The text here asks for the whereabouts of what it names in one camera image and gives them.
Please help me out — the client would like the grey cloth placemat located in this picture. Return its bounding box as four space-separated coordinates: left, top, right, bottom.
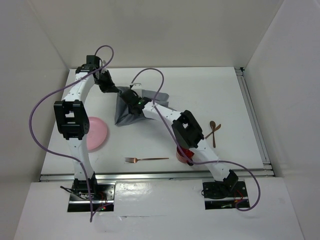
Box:
113 85 170 127

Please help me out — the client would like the pink plate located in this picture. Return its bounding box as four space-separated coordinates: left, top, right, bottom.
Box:
86 116 108 152

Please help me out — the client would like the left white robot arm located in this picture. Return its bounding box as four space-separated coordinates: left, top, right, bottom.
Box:
53 55 119 200

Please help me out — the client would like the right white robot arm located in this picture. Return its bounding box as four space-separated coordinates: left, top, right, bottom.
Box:
119 88 239 199

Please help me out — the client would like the copper fork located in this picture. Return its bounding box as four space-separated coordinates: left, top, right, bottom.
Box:
124 157 169 164

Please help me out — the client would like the red mug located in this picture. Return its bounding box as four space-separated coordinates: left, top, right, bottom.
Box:
176 147 194 166

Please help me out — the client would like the copper spoon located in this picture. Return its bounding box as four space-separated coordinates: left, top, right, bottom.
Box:
209 120 216 148

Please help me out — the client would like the copper knife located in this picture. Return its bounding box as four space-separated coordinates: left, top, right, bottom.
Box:
205 124 222 139

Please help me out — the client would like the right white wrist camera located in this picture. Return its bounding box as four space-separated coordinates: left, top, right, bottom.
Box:
129 82 142 91

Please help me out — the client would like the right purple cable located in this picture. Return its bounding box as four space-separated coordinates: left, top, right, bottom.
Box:
130 67 262 213

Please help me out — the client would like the purple cable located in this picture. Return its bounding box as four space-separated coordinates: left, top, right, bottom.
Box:
130 67 262 213
28 44 116 223

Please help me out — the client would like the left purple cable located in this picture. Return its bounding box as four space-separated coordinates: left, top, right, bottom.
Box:
28 44 116 223

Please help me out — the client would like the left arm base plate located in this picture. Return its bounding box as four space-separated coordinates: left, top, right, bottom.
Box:
66 181 116 213

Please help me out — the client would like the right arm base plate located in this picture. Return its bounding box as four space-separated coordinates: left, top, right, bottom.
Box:
201 181 250 210

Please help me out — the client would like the aluminium rail frame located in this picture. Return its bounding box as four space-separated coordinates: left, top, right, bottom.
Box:
39 66 275 182

